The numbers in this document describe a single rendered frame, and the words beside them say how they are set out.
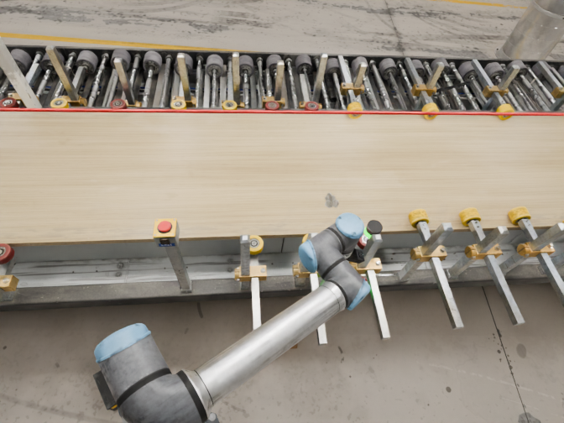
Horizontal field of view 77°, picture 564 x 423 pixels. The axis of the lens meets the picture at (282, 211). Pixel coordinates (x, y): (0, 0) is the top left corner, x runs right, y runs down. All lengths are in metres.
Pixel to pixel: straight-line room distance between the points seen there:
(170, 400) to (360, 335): 1.74
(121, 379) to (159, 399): 0.09
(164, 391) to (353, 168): 1.38
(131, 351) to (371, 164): 1.44
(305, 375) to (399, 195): 1.18
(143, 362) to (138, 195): 1.01
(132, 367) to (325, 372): 1.61
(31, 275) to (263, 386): 1.32
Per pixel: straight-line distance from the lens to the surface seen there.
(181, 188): 1.70
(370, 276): 1.58
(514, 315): 1.68
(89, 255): 1.91
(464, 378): 2.60
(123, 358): 0.85
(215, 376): 0.84
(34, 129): 2.19
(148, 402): 0.82
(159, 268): 1.83
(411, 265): 1.68
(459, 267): 1.84
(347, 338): 2.38
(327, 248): 1.04
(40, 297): 1.86
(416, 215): 1.68
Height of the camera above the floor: 2.23
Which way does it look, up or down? 56 degrees down
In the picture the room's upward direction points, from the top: 9 degrees clockwise
